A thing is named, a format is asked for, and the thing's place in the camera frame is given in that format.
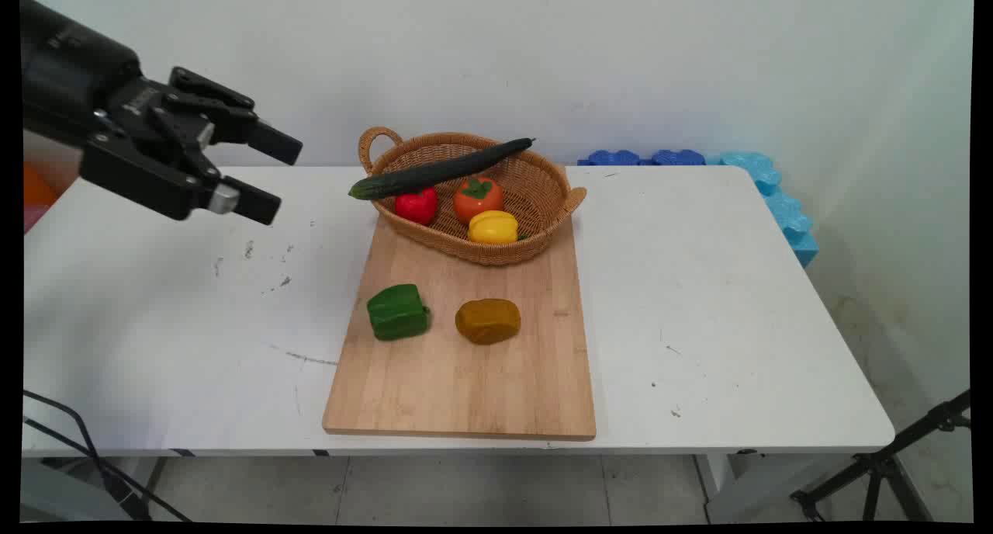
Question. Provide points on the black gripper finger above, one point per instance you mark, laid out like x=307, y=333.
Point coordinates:
x=233, y=123
x=240, y=199

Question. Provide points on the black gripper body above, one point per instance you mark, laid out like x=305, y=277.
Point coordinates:
x=70, y=84

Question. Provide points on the orange object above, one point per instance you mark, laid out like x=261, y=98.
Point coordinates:
x=37, y=186

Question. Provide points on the red toy pepper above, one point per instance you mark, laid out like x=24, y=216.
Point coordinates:
x=417, y=206

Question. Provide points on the green toy bell pepper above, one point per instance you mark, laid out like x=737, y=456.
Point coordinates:
x=397, y=312

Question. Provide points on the dark green cucumber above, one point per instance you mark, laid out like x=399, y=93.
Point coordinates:
x=434, y=173

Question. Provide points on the orange toy tomato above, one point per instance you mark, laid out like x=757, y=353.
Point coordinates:
x=478, y=199

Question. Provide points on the yellow toy bell pepper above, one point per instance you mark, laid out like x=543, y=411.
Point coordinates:
x=493, y=227

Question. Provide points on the woven wicker basket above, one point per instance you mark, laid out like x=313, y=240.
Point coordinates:
x=496, y=200

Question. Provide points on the wooden cutting board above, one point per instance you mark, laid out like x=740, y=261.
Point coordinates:
x=465, y=340

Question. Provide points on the brown toy potato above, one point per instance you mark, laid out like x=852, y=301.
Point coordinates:
x=488, y=321

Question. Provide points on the light blue foam mat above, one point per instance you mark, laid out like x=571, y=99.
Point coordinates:
x=780, y=204

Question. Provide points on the black tripod stand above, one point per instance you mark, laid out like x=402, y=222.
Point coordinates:
x=884, y=468

